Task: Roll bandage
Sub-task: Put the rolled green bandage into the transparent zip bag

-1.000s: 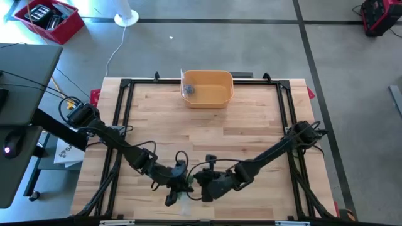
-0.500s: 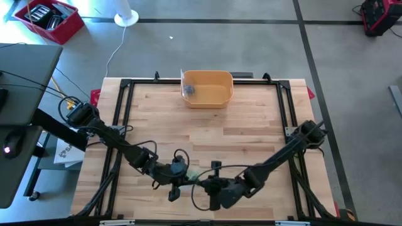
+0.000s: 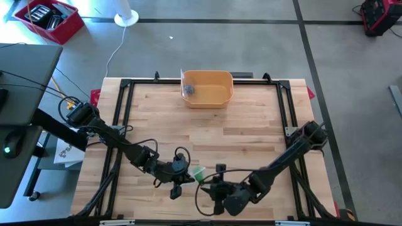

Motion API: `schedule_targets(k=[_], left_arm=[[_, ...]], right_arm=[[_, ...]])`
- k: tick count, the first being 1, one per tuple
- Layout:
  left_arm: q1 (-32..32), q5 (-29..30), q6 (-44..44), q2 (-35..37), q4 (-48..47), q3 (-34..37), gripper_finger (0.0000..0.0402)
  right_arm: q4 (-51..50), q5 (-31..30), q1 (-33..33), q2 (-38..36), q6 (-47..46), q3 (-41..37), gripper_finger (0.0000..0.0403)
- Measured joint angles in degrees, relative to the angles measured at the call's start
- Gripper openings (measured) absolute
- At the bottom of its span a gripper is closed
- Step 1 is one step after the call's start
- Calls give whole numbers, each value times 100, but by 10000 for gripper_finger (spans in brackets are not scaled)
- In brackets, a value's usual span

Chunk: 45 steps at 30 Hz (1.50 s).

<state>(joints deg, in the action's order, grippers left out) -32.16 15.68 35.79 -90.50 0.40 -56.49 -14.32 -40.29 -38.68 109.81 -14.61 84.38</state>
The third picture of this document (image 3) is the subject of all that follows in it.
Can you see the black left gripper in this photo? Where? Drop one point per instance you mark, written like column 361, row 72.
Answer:
column 166, row 174

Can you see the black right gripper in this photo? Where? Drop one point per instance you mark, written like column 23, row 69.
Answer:
column 223, row 193

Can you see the yellow plastic bin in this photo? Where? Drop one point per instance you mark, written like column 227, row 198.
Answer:
column 213, row 94

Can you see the blue elastic bandage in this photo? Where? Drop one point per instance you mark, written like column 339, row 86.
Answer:
column 188, row 90

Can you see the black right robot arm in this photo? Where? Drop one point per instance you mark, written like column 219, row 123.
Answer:
column 276, row 163

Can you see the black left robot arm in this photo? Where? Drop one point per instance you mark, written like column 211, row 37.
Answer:
column 119, row 141

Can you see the white printed paper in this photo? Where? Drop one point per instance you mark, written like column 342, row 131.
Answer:
column 67, row 153

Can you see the black computer mouse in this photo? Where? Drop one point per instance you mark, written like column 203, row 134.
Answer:
column 12, row 144

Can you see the grey desk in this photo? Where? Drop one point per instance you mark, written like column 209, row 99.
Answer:
column 28, row 78

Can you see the red plastic crate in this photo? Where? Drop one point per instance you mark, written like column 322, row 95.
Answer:
column 63, row 29

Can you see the red and black equipment case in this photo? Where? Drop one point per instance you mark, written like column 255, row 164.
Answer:
column 381, row 15

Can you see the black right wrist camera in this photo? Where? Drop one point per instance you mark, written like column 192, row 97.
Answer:
column 220, row 169

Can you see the black table frame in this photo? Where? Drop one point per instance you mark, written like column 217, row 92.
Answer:
column 150, row 81

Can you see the red corner bracket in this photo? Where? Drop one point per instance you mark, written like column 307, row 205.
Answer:
column 310, row 92
column 95, row 98

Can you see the white pedestal stand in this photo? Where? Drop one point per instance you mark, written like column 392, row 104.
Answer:
column 125, row 17

